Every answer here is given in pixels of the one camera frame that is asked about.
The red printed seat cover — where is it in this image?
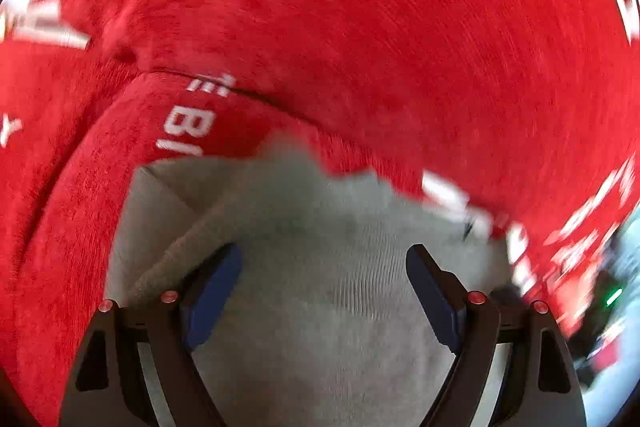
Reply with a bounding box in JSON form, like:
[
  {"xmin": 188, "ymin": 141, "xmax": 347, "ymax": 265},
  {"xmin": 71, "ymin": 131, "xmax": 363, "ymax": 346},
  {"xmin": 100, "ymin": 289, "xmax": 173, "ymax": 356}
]
[{"xmin": 0, "ymin": 32, "xmax": 640, "ymax": 427}]

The red printed backrest cover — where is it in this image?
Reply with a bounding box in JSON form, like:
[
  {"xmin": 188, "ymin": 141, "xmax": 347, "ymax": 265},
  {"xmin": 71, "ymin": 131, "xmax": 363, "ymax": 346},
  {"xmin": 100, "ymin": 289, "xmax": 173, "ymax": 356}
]
[{"xmin": 0, "ymin": 0, "xmax": 640, "ymax": 228}]

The grey knit sweater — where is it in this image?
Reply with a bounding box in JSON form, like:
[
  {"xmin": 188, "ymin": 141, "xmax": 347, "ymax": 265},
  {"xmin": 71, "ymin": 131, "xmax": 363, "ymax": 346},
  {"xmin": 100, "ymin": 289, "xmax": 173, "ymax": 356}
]
[{"xmin": 105, "ymin": 132, "xmax": 516, "ymax": 427}]

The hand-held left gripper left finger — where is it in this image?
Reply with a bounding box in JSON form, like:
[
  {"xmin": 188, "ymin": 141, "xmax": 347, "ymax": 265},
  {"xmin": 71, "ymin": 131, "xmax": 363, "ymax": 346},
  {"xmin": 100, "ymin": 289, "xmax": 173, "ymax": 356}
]
[{"xmin": 58, "ymin": 242, "xmax": 244, "ymax": 427}]

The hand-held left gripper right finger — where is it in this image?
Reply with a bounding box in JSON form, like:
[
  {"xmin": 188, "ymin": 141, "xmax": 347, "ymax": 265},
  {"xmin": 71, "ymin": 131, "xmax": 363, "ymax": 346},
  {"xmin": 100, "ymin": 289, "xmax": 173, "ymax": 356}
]
[{"xmin": 405, "ymin": 243, "xmax": 589, "ymax": 427}]

